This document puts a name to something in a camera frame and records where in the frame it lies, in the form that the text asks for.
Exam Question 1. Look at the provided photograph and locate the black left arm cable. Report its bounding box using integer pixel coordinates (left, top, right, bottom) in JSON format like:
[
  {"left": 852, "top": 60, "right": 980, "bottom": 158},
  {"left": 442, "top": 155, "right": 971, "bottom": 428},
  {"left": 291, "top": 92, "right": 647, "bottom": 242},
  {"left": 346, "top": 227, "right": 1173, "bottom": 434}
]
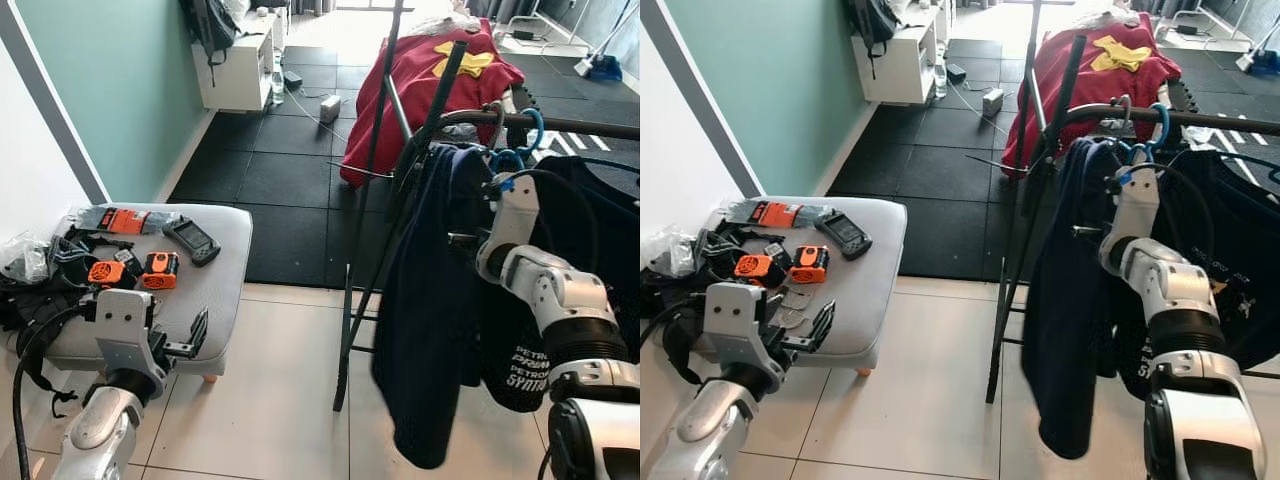
[
  {"left": 640, "top": 298, "right": 709, "bottom": 389},
  {"left": 10, "top": 303, "right": 89, "bottom": 480}
]

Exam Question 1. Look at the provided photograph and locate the black metal clothes rack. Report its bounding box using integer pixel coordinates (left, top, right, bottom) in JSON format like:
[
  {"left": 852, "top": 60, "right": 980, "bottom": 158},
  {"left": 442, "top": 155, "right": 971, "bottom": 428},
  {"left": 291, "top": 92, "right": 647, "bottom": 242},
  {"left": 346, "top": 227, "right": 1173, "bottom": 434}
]
[
  {"left": 333, "top": 0, "right": 641, "bottom": 413},
  {"left": 985, "top": 0, "right": 1280, "bottom": 406}
]

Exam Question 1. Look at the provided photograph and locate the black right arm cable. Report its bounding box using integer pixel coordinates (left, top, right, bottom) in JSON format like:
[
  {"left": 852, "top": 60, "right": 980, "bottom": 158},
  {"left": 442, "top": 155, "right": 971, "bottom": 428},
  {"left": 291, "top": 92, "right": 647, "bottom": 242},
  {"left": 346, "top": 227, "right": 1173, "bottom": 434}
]
[
  {"left": 1135, "top": 160, "right": 1219, "bottom": 269},
  {"left": 505, "top": 165, "right": 603, "bottom": 276}
]

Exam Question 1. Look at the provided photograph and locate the black backpack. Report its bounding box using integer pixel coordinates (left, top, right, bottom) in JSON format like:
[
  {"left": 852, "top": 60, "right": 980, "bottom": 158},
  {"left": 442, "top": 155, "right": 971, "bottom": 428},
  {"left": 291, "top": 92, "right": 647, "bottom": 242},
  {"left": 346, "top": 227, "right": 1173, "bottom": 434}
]
[
  {"left": 180, "top": 0, "right": 241, "bottom": 63},
  {"left": 845, "top": 0, "right": 901, "bottom": 53}
]

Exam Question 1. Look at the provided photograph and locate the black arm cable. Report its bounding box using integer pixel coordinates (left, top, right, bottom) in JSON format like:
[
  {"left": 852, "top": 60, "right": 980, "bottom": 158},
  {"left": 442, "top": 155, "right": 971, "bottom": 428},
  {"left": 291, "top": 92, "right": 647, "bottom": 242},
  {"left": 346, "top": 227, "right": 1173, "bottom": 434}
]
[
  {"left": 640, "top": 298, "right": 709, "bottom": 389},
  {"left": 505, "top": 165, "right": 603, "bottom": 276},
  {"left": 1135, "top": 160, "right": 1219, "bottom": 269},
  {"left": 10, "top": 303, "right": 89, "bottom": 480}
]

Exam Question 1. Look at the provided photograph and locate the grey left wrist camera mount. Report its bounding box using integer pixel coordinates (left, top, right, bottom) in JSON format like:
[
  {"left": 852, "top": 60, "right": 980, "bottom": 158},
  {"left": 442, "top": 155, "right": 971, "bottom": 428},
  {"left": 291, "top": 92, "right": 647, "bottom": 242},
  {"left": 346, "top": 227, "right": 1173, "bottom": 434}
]
[
  {"left": 93, "top": 290, "right": 154, "bottom": 373},
  {"left": 703, "top": 283, "right": 768, "bottom": 367}
]

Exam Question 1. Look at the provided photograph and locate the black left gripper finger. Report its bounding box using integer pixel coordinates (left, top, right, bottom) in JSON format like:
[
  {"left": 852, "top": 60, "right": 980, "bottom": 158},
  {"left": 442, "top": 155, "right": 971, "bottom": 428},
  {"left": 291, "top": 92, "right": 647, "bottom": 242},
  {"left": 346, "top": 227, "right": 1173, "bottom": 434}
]
[
  {"left": 163, "top": 308, "right": 210, "bottom": 361},
  {"left": 783, "top": 300, "right": 837, "bottom": 354}
]

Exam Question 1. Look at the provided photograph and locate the blue plastic clothes hanger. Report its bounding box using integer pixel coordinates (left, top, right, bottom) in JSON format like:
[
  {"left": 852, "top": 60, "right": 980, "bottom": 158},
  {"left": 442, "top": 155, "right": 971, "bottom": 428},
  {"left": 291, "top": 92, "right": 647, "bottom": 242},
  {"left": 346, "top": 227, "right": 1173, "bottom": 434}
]
[
  {"left": 488, "top": 108, "right": 547, "bottom": 191},
  {"left": 1115, "top": 103, "right": 1173, "bottom": 186}
]

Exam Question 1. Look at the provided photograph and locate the white shelf cabinet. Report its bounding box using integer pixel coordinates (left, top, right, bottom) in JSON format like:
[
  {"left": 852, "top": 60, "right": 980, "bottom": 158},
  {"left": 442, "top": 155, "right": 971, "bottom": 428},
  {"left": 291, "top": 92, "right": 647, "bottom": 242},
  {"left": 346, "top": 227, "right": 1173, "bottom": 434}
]
[
  {"left": 192, "top": 10, "right": 291, "bottom": 113},
  {"left": 850, "top": 5, "right": 947, "bottom": 105}
]

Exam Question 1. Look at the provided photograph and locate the black strap bundle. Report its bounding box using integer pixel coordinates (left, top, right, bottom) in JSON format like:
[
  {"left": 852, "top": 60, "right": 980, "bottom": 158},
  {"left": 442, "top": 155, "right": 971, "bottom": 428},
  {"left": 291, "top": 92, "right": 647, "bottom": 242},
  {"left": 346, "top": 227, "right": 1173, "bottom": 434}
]
[
  {"left": 660, "top": 228, "right": 796, "bottom": 301},
  {"left": 0, "top": 228, "right": 136, "bottom": 331}
]

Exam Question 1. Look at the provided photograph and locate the black handheld device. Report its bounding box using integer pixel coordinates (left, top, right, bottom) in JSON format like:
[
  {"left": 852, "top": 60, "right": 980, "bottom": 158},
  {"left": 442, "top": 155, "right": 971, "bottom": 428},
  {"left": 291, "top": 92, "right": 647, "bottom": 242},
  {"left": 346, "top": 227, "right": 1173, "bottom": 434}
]
[
  {"left": 815, "top": 210, "right": 874, "bottom": 262},
  {"left": 162, "top": 217, "right": 222, "bottom": 268}
]

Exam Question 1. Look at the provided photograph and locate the navy blue garment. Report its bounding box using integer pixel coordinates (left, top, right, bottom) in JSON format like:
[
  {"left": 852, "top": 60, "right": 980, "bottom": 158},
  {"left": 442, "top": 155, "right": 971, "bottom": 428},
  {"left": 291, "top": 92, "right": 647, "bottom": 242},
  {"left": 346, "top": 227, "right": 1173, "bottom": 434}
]
[
  {"left": 1020, "top": 138, "right": 1123, "bottom": 461},
  {"left": 372, "top": 143, "right": 493, "bottom": 471}
]

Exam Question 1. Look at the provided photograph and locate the red draped cloth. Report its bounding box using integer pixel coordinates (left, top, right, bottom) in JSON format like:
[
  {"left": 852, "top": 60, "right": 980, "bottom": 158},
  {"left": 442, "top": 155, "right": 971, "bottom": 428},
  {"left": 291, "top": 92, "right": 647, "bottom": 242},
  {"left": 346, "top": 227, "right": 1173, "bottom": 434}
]
[
  {"left": 1003, "top": 15, "right": 1183, "bottom": 179},
  {"left": 340, "top": 18, "right": 526, "bottom": 188}
]

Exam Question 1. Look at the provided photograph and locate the light grey cushioned stool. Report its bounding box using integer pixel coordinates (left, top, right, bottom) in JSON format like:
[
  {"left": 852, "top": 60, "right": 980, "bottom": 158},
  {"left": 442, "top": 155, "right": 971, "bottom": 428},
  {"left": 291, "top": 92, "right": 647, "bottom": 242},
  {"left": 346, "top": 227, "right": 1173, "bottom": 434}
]
[
  {"left": 45, "top": 203, "right": 253, "bottom": 384},
  {"left": 700, "top": 195, "right": 909, "bottom": 377}
]

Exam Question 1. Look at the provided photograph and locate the orange black packaged item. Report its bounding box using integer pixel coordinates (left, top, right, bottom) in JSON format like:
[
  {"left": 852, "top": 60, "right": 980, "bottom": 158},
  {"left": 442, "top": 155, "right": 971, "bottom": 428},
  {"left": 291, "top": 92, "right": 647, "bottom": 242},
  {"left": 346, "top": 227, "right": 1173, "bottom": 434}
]
[
  {"left": 725, "top": 198, "right": 833, "bottom": 231},
  {"left": 68, "top": 205, "right": 183, "bottom": 238}
]

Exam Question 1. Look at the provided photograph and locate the clear plastic bag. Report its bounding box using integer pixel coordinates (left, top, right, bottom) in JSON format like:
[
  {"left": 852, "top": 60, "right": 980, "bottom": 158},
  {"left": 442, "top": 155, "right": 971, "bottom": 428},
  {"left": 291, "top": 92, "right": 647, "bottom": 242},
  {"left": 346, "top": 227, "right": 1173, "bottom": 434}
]
[
  {"left": 0, "top": 232, "right": 51, "bottom": 286},
  {"left": 640, "top": 225, "right": 697, "bottom": 281}
]

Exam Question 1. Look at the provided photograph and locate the yellow cloth piece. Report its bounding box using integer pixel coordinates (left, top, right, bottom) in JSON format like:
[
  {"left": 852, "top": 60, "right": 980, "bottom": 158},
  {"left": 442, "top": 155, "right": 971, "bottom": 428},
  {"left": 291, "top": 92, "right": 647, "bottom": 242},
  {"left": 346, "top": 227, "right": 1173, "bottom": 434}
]
[
  {"left": 432, "top": 50, "right": 496, "bottom": 79},
  {"left": 1090, "top": 37, "right": 1158, "bottom": 74}
]

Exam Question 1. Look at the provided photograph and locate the blue mop white handle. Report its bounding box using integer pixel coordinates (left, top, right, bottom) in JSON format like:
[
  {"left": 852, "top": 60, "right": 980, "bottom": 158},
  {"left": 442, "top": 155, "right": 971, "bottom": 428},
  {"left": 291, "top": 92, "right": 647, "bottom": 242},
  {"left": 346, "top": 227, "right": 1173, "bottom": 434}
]
[
  {"left": 1235, "top": 15, "right": 1280, "bottom": 78},
  {"left": 575, "top": 0, "right": 641, "bottom": 83}
]

